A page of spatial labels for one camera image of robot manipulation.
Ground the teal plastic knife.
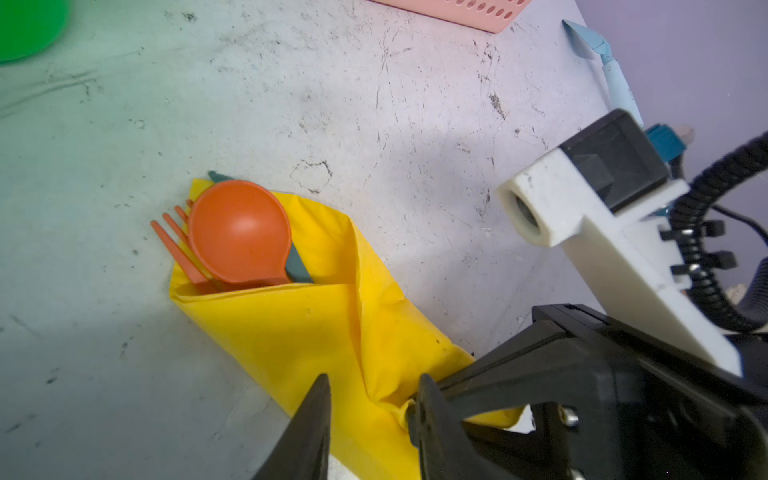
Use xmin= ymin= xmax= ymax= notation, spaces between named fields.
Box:
xmin=208 ymin=170 xmax=313 ymax=283

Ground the light blue garden trowel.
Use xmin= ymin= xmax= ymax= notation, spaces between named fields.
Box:
xmin=562 ymin=19 xmax=644 ymax=127

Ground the pink plastic basket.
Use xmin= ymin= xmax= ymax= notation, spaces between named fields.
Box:
xmin=374 ymin=0 xmax=532 ymax=34

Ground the orange plastic spoon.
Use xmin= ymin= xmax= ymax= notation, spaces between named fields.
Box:
xmin=188 ymin=180 xmax=292 ymax=288

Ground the orange plastic fork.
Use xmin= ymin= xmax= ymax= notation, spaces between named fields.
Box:
xmin=150 ymin=206 xmax=219 ymax=295

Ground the green plastic basket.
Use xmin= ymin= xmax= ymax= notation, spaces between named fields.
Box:
xmin=1 ymin=0 xmax=71 ymax=63

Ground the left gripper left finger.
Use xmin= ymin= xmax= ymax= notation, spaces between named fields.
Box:
xmin=252 ymin=373 xmax=331 ymax=480

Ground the yellow paper napkin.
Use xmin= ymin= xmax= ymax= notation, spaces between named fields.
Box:
xmin=169 ymin=193 xmax=473 ymax=479

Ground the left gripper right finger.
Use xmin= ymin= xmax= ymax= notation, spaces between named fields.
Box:
xmin=413 ymin=374 xmax=510 ymax=479

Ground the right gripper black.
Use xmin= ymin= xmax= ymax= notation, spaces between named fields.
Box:
xmin=437 ymin=304 xmax=767 ymax=479

